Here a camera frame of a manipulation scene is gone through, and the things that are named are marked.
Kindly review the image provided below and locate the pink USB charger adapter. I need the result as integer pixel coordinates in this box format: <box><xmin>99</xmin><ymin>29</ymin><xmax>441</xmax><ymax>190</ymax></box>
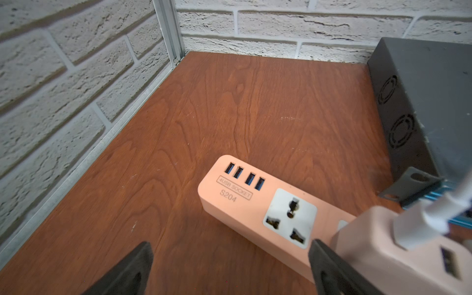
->
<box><xmin>330</xmin><ymin>206</ymin><xmax>472</xmax><ymax>295</ymax></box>

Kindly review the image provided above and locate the grey blue network switch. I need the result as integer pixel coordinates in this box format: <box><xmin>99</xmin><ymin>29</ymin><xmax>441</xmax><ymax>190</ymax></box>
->
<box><xmin>367</xmin><ymin>38</ymin><xmax>472</xmax><ymax>209</ymax></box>

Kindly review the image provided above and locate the white USB charging cable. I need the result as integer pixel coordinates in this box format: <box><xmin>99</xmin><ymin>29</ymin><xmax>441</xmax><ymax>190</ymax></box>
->
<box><xmin>391</xmin><ymin>169</ymin><xmax>472</xmax><ymax>251</ymax></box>

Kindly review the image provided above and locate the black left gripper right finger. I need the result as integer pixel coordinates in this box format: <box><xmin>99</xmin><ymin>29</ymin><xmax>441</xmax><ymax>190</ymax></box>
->
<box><xmin>309</xmin><ymin>239</ymin><xmax>382</xmax><ymax>295</ymax></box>

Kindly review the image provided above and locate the aluminium frame corner post left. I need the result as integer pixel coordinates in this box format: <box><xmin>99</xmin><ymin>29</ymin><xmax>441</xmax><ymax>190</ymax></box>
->
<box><xmin>152</xmin><ymin>0</ymin><xmax>186</xmax><ymax>69</ymax></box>

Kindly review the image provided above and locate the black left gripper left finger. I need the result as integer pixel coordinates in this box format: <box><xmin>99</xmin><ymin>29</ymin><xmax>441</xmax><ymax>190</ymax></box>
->
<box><xmin>83</xmin><ymin>242</ymin><xmax>154</xmax><ymax>295</ymax></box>

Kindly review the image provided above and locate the pink power strip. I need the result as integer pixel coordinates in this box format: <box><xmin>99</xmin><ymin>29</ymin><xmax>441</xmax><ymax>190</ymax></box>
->
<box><xmin>197</xmin><ymin>155</ymin><xmax>355</xmax><ymax>281</ymax></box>

